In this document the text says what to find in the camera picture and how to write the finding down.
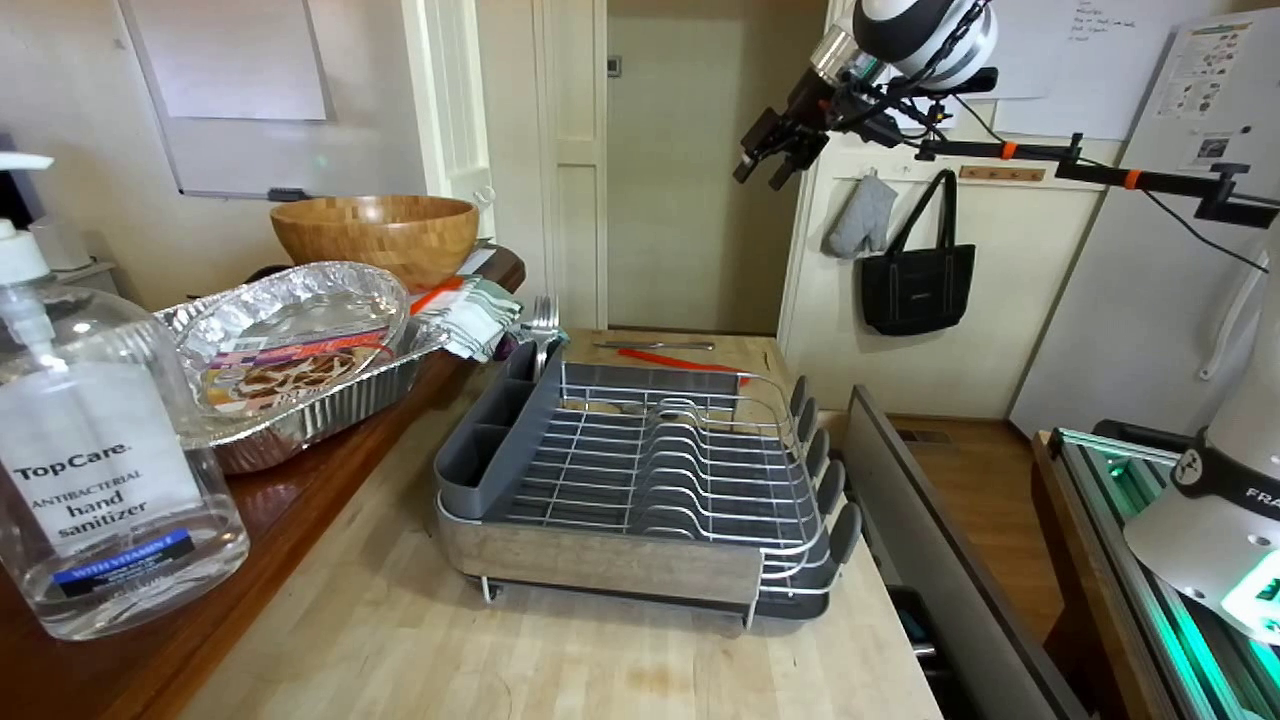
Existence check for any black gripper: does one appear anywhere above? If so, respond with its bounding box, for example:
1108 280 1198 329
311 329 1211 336
727 51 875 193

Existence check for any grey dish rack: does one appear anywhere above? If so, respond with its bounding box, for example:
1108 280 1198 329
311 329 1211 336
431 336 863 630

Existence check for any grey oven mitt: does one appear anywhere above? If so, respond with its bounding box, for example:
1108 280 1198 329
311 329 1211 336
820 170 901 259

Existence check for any black tote bag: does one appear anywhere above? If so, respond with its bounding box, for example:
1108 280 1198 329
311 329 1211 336
857 166 980 336

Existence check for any red silicone spatula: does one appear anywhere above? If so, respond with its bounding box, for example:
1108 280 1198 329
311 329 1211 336
611 338 753 384

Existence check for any black boom with orange clamps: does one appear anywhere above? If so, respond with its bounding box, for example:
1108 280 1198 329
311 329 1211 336
915 128 1280 232

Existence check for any wooden bowl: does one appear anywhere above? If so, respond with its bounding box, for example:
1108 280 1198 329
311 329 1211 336
267 193 484 291

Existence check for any white refrigerator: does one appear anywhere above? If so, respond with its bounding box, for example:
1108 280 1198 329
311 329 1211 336
1008 0 1280 445

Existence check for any open utensil drawer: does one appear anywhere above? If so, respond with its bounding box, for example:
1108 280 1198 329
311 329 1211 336
838 384 1093 720

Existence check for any aluminium foil tray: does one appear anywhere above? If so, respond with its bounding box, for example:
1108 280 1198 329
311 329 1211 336
157 259 445 476

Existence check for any clear hand sanitizer bottle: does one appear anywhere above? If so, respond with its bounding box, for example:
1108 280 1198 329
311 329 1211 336
0 147 252 644

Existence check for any brown wooden raised counter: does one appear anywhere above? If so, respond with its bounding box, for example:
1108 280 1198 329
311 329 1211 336
0 243 534 720

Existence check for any black stereo camera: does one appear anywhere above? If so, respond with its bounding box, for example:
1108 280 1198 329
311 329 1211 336
951 62 1006 100

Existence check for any white wall whiteboard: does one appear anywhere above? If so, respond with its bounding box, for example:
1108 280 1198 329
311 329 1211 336
117 0 431 200

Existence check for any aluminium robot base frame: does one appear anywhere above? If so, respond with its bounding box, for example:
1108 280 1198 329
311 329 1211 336
1052 423 1280 720

